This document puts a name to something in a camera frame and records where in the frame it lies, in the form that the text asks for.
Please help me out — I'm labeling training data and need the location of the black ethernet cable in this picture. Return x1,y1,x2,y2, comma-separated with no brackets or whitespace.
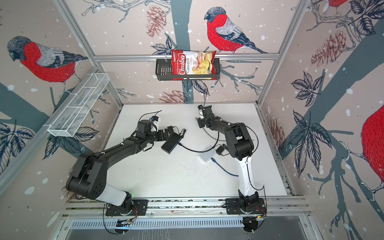
178,131,220,154

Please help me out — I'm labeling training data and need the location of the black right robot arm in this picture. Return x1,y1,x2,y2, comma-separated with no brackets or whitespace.
197,105,260,214

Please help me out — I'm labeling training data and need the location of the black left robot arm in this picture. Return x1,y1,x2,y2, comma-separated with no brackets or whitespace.
66,117,174,212

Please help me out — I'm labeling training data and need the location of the red cassava chips bag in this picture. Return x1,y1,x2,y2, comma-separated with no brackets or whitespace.
171,50,217,76

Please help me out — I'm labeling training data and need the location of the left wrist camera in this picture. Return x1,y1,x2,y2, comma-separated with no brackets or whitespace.
150,116,160,132

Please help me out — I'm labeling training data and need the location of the blue ethernet cable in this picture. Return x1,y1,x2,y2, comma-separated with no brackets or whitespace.
210,157,239,178

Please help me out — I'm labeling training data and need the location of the black wall basket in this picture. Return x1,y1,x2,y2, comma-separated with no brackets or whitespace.
155,58,221,81

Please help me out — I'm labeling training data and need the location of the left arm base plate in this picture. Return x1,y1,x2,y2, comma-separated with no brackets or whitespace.
105,200,149,217

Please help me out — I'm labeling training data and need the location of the white wire mesh shelf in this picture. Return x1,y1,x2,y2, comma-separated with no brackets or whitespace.
48,73,110,137

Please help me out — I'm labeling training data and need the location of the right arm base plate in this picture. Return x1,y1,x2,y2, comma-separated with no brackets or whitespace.
221,199,267,215

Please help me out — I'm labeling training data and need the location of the aluminium mounting rail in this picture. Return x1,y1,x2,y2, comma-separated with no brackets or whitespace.
60,196,312,218

